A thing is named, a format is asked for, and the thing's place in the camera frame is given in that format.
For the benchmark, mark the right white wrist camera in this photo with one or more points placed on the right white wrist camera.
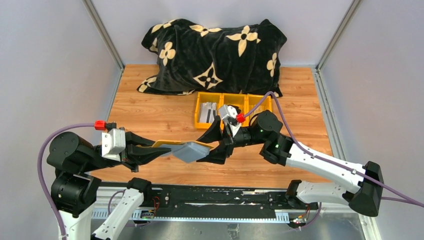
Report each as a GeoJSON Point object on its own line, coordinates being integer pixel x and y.
{"type": "Point", "coordinates": [228, 117]}

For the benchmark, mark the middle yellow plastic bin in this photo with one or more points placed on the middle yellow plastic bin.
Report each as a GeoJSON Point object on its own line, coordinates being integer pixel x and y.
{"type": "Point", "coordinates": [238, 100]}

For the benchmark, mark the yellow leather card holder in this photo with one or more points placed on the yellow leather card holder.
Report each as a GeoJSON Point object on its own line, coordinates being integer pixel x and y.
{"type": "Point", "coordinates": [186, 151]}

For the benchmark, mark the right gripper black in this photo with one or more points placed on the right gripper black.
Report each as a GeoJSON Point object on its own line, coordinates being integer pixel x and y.
{"type": "Point", "coordinates": [226, 142]}

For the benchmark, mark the grey white cards stack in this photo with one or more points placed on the grey white cards stack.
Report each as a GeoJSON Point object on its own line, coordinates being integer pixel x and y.
{"type": "Point", "coordinates": [207, 113]}

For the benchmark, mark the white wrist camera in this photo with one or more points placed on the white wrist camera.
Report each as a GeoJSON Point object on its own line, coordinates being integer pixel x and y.
{"type": "Point", "coordinates": [113, 143]}
{"type": "Point", "coordinates": [228, 117]}

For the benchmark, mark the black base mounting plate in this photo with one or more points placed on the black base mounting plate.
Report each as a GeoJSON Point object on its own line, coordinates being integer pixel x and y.
{"type": "Point", "coordinates": [219, 202]}

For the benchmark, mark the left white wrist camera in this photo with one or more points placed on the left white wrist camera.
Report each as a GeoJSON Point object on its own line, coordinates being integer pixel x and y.
{"type": "Point", "coordinates": [113, 143]}

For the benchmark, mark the black floral plush blanket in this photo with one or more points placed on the black floral plush blanket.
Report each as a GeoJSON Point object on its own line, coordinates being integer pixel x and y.
{"type": "Point", "coordinates": [193, 58]}

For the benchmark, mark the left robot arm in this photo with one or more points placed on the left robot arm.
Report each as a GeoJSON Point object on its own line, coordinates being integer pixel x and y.
{"type": "Point", "coordinates": [73, 193]}

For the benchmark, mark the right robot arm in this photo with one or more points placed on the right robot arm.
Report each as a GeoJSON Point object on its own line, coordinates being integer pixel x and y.
{"type": "Point", "coordinates": [352, 184]}

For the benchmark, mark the black cards stack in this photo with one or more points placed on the black cards stack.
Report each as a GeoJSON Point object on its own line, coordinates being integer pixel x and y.
{"type": "Point", "coordinates": [238, 110]}

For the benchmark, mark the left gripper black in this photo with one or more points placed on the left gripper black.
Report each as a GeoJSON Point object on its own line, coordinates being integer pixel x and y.
{"type": "Point", "coordinates": [129, 151]}

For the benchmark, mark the right yellow plastic bin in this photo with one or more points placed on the right yellow plastic bin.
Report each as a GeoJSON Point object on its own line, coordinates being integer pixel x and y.
{"type": "Point", "coordinates": [254, 101]}

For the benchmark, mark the aluminium frame rail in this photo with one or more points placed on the aluminium frame rail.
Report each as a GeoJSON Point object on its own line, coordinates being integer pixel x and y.
{"type": "Point", "coordinates": [140, 215]}

